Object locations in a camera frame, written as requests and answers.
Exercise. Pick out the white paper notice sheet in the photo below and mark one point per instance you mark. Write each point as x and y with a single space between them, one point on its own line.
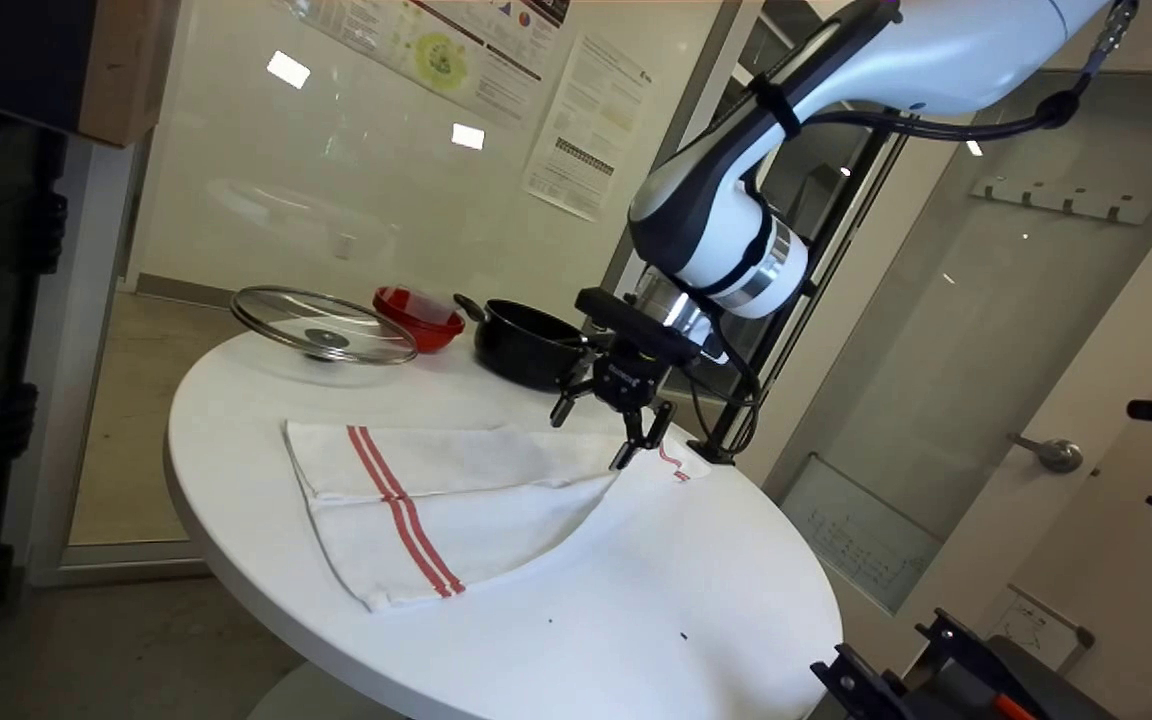
591 133

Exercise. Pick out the black orange clamp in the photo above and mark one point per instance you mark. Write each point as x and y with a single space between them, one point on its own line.
869 686
976 672

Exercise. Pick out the glass pot lid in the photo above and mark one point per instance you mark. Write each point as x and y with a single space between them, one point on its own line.
299 322

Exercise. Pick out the wall coat hook rail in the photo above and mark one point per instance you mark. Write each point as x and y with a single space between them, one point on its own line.
1061 201

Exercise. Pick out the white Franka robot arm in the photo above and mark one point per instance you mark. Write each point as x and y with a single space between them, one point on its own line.
869 65

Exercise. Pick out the red plastic container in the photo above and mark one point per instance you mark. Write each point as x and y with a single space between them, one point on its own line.
421 322

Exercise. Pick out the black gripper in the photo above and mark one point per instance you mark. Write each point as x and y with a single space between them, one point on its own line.
637 346

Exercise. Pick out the white towel with red stripes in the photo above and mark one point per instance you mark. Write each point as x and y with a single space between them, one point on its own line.
469 522

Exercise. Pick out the large printed wall poster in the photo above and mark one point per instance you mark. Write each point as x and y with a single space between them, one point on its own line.
441 52

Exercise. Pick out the black cooking pot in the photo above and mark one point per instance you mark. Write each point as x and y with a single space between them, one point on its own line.
520 348

